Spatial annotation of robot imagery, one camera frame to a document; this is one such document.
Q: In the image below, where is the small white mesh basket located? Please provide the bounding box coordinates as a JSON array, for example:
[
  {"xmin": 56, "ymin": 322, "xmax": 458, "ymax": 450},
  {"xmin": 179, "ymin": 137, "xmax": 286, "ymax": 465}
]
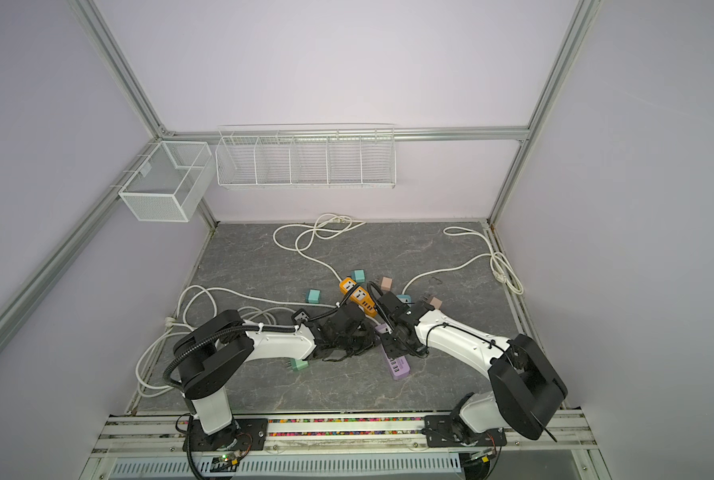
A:
[{"xmin": 118, "ymin": 141, "xmax": 216, "ymax": 223}]

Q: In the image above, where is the teal charger plug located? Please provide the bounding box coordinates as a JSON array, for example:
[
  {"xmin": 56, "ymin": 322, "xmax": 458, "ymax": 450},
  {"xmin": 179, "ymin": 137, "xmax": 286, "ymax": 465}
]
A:
[
  {"xmin": 352, "ymin": 269, "xmax": 366, "ymax": 283},
  {"xmin": 306, "ymin": 289, "xmax": 321, "ymax": 304}
]

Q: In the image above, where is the pink plug purple strip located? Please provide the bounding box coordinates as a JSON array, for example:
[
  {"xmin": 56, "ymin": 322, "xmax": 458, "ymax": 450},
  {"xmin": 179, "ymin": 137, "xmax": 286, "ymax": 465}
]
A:
[{"xmin": 379, "ymin": 277, "xmax": 393, "ymax": 291}]

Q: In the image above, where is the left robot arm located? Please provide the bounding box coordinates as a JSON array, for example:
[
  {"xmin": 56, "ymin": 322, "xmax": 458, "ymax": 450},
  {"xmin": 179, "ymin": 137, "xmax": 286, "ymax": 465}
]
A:
[{"xmin": 162, "ymin": 303, "xmax": 377, "ymax": 436}]

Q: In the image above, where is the orange power strip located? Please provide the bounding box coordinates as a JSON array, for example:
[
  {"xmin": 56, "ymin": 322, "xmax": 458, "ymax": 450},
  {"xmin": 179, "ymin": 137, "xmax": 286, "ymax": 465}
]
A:
[{"xmin": 339, "ymin": 277, "xmax": 377, "ymax": 318}]

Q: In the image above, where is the white cable of black strip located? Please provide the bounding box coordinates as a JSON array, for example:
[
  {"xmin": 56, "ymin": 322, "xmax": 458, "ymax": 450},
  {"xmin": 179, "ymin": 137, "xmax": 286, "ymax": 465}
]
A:
[{"xmin": 134, "ymin": 283, "xmax": 340, "ymax": 398}]

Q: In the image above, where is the white cable of teal strip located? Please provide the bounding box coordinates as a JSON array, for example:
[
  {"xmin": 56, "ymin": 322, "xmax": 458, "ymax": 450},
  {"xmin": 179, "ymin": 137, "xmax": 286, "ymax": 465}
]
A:
[{"xmin": 401, "ymin": 226, "xmax": 525, "ymax": 296}]

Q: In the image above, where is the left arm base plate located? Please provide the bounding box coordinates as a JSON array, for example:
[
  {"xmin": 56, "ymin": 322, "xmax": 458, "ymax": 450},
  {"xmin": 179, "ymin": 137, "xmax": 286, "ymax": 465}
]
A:
[{"xmin": 186, "ymin": 417, "xmax": 269, "ymax": 452}]

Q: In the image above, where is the white cable of orange strip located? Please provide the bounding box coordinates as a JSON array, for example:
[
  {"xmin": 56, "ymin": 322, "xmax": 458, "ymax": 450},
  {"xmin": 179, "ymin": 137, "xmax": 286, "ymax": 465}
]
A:
[{"xmin": 271, "ymin": 212, "xmax": 367, "ymax": 284}]

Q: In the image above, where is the purple power strip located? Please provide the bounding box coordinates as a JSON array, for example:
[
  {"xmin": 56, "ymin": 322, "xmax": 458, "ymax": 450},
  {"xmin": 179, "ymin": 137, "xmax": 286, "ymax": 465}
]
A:
[{"xmin": 375, "ymin": 324, "xmax": 411, "ymax": 381}]

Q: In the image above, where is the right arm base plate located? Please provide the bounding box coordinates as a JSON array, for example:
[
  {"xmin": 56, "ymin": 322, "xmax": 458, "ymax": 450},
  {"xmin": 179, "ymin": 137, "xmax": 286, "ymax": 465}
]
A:
[{"xmin": 422, "ymin": 414, "xmax": 507, "ymax": 448}]

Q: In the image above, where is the white slotted cable duct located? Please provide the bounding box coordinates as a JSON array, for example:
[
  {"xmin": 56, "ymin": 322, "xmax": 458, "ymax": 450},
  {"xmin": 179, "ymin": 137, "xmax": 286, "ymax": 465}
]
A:
[{"xmin": 108, "ymin": 452, "xmax": 463, "ymax": 479}]

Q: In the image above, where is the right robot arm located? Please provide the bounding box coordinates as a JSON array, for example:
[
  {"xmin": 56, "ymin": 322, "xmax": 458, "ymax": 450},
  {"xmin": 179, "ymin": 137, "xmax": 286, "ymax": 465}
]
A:
[{"xmin": 367, "ymin": 282, "xmax": 568, "ymax": 446}]

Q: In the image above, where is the green USB charger plug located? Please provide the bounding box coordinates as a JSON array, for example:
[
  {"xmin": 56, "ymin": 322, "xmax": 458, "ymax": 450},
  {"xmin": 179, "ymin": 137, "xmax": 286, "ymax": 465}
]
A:
[{"xmin": 289, "ymin": 359, "xmax": 309, "ymax": 372}]

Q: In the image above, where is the long white wire basket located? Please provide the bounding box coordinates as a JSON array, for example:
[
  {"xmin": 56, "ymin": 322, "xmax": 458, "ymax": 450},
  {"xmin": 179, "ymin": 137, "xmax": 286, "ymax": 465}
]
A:
[{"xmin": 215, "ymin": 123, "xmax": 397, "ymax": 188}]

